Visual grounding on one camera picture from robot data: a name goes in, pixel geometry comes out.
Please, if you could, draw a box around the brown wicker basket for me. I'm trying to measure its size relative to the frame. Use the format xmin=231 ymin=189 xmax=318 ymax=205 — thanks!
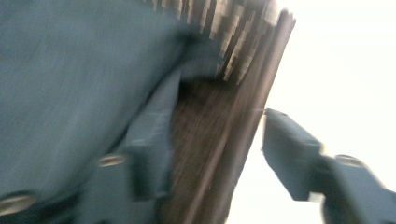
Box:
xmin=136 ymin=0 xmax=297 ymax=224

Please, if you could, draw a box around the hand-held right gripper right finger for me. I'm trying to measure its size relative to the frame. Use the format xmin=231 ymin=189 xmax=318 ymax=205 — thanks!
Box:
xmin=261 ymin=107 xmax=327 ymax=203

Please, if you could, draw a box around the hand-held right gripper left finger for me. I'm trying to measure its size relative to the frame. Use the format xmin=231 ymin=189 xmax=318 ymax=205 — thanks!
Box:
xmin=122 ymin=68 xmax=184 ymax=202

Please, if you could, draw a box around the dark garment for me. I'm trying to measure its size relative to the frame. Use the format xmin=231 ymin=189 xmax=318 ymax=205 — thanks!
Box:
xmin=0 ymin=0 xmax=226 ymax=224

